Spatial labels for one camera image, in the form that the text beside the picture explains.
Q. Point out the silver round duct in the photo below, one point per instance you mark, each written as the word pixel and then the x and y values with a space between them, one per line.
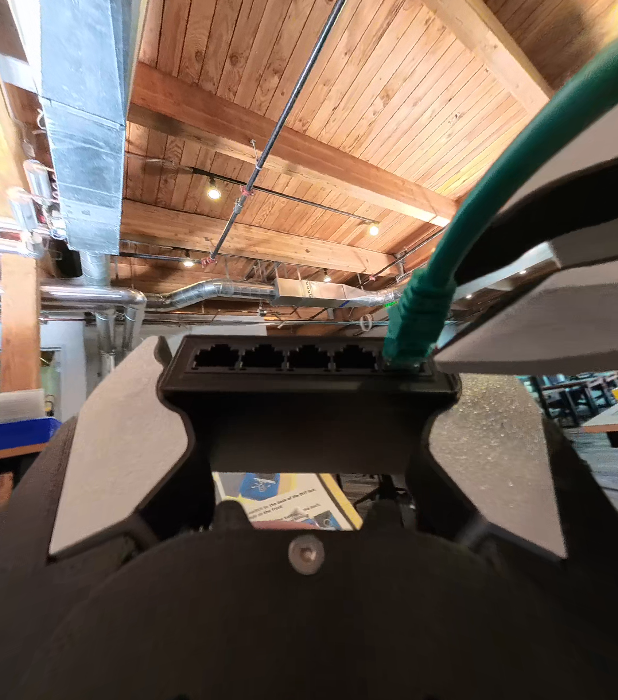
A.
pixel 68 295

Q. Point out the rectangular metal duct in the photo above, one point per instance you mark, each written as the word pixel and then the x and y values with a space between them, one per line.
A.
pixel 87 136

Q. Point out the wooden shelf table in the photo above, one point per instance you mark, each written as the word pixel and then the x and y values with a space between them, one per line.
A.
pixel 2 455

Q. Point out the wooden document board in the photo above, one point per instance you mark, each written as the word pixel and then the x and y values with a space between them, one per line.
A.
pixel 348 506

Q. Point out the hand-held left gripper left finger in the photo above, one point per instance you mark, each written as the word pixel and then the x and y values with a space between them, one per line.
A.
pixel 117 437

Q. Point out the black ceiling pipe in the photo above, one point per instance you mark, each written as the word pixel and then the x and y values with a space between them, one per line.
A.
pixel 291 104

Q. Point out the white plastic container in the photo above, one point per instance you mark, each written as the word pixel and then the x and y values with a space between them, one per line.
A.
pixel 13 406

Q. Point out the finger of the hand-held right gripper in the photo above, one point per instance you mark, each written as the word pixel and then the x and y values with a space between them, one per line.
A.
pixel 560 322
pixel 604 147

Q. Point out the black track light rail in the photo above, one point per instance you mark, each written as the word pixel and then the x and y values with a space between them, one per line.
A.
pixel 188 262
pixel 213 191

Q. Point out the small blue storage bin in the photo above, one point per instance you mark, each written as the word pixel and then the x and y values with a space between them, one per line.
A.
pixel 19 433

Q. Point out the black network switch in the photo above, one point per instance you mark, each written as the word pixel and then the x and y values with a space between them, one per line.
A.
pixel 309 415

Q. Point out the silver flexible duct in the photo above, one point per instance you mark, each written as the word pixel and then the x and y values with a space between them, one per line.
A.
pixel 309 293

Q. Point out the clear glass light fixture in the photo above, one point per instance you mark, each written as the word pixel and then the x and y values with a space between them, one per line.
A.
pixel 32 186

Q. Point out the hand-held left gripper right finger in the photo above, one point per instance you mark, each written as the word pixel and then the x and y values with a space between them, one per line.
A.
pixel 489 454

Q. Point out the wooden post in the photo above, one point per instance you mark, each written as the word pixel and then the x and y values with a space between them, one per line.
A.
pixel 19 328

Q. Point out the printed instruction sheet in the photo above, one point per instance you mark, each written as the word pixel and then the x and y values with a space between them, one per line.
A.
pixel 287 500

